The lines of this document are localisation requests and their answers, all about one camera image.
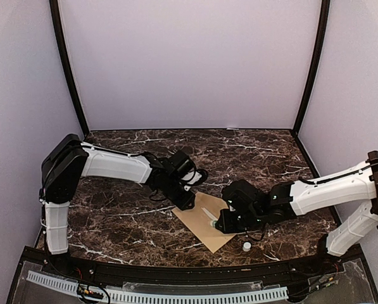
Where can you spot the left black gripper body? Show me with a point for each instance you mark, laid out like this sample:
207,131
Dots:
170,192

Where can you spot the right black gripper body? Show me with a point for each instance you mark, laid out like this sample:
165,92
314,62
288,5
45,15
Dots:
244,222

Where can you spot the brown kraft envelope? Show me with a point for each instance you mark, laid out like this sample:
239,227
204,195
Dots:
199,223

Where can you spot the white letter paper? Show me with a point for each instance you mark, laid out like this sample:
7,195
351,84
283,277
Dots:
209,214

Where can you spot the white glue bottle cap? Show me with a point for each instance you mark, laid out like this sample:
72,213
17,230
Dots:
247,246

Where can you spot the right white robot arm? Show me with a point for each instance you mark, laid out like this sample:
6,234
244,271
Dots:
250,208

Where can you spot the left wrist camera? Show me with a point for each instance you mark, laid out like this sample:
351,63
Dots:
194,178

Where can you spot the white slotted cable duct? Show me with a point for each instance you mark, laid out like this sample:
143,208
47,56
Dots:
132,292

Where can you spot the black front frame rail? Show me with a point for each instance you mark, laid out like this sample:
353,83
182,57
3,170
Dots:
293,272

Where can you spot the right black corner post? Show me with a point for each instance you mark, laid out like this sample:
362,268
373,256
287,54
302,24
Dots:
314,64

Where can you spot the black corner post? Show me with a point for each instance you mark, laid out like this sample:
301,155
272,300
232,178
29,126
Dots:
314,64
59,34

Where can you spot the left black corner post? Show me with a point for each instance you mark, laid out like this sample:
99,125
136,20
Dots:
59,34

